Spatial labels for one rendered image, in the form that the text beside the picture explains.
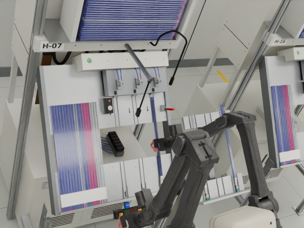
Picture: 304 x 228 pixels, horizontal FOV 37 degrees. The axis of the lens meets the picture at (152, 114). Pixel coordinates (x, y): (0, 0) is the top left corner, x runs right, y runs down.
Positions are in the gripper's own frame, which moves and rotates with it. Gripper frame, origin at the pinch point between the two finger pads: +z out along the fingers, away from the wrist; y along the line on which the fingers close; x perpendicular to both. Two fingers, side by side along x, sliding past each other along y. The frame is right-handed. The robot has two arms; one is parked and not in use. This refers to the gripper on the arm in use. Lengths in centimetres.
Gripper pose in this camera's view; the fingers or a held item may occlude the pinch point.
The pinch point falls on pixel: (159, 144)
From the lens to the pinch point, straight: 245.8
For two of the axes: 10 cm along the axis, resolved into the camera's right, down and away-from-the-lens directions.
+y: -8.5, 1.0, -5.1
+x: 1.2, 9.9, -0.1
